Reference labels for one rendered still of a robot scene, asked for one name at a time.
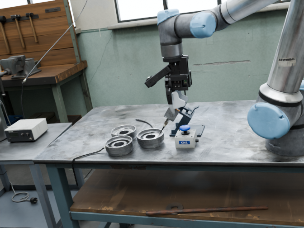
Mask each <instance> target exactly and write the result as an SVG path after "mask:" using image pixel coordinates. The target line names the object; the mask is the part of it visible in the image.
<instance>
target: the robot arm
mask: <svg viewBox="0 0 304 228"><path fill-rule="evenodd" d="M277 1H279V0H227V1H225V2H223V3H221V4H220V5H218V6H216V7H214V8H212V9H210V10H206V11H202V12H198V13H194V14H180V13H179V10H178V9H167V10H161V11H159V12H158V13H157V22H158V24H157V25H158V30H159V38H160V46H161V56H162V57H163V58H162V59H163V62H168V64H167V65H166V66H164V67H163V68H162V69H161V70H159V71H158V72H157V73H155V74H154V75H153V76H150V77H148V78H147V79H146V81H145V83H144V84H145V85H146V86H147V87H148V88H150V87H152V86H154V85H155V84H156V83H157V82H158V81H159V80H160V79H162V78H163V77H165V88H166V98H167V102H168V104H169V108H170V110H171V112H172V113H173V115H176V111H175V109H177V108H180V107H183V106H185V103H186V102H187V101H188V97H187V96H185V95H183V94H182V92H181V91H182V90H188V87H191V85H192V78H191V71H189V68H188V59H189V57H188V55H183V44H182V38H208V37H211V36H212V35H213V33H214V32H216V31H220V30H223V29H225V28H226V27H228V26H229V25H231V24H233V23H235V22H237V21H239V20H241V19H243V18H245V17H247V16H249V15H251V14H253V13H255V12H257V11H259V10H261V9H263V8H265V7H267V6H269V5H271V4H273V3H275V2H277ZM175 63H176V64H175ZM303 78H304V0H291V2H290V5H289V9H288V12H287V16H286V19H285V23H284V26H283V29H282V33H281V36H280V40H279V43H278V47H277V50H276V53H275V57H274V61H273V64H272V67H271V71H270V74H269V78H268V81H267V83H265V84H263V85H261V87H260V89H259V92H258V96H257V99H256V103H255V104H254V105H253V106H252V107H251V108H250V109H249V111H248V114H247V121H248V124H249V126H250V127H251V129H252V131H253V132H254V133H255V134H257V135H258V136H260V137H262V138H265V139H266V148H267V149H268V150H269V151H270V152H272V153H275V154H278V155H282V156H290V157H294V156H302V155H304V80H303Z"/></svg>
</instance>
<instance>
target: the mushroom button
mask: <svg viewBox="0 0 304 228"><path fill-rule="evenodd" d="M180 130H181V131H184V133H187V131H188V130H190V126H189V125H182V126H180Z"/></svg>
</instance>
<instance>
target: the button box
mask: <svg viewBox="0 0 304 228"><path fill-rule="evenodd" d="M196 142H199V139H197V133H196V129H190V130H188V131H187V133H184V131H181V130H178V131H177V133H176V135H175V145H176V148H195V146H196Z"/></svg>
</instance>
